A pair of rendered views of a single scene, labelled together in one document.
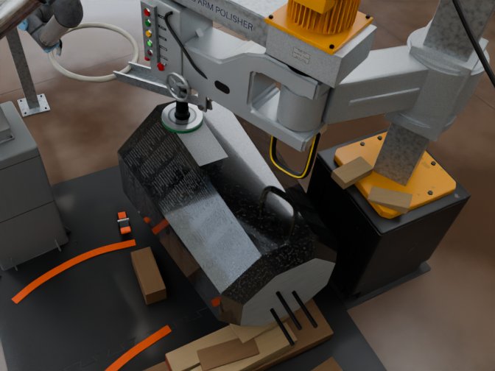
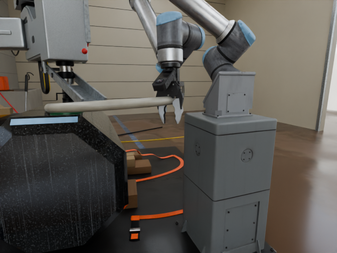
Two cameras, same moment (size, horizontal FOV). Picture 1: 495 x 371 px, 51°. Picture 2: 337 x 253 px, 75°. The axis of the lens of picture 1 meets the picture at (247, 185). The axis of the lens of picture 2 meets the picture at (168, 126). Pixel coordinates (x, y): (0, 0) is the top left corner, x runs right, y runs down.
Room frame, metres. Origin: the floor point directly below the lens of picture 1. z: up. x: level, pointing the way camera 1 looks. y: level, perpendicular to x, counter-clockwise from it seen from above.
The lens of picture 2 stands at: (3.08, 1.42, 1.07)
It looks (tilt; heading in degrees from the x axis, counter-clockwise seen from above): 12 degrees down; 199
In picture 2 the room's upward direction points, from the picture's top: straight up
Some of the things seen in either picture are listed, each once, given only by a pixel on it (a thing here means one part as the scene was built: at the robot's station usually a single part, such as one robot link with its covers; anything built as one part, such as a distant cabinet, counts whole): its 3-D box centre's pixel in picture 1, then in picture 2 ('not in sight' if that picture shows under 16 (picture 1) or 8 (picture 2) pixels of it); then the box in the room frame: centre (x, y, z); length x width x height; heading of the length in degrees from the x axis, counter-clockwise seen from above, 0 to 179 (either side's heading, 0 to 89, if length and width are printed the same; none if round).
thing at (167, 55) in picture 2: not in sight; (169, 57); (2.31, 1.15, 1.14); 0.10 x 0.09 x 0.05; 89
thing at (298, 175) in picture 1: (291, 149); (44, 75); (1.64, -0.18, 1.10); 0.23 x 0.03 x 0.32; 58
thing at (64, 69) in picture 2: not in sight; (63, 58); (1.98, 0.37, 1.19); 0.12 x 0.09 x 0.30; 58
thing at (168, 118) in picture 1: (182, 115); not in sight; (1.99, 0.38, 0.89); 0.21 x 0.21 x 0.01
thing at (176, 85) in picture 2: not in sight; (171, 81); (2.30, 1.16, 1.06); 0.09 x 0.08 x 0.12; 179
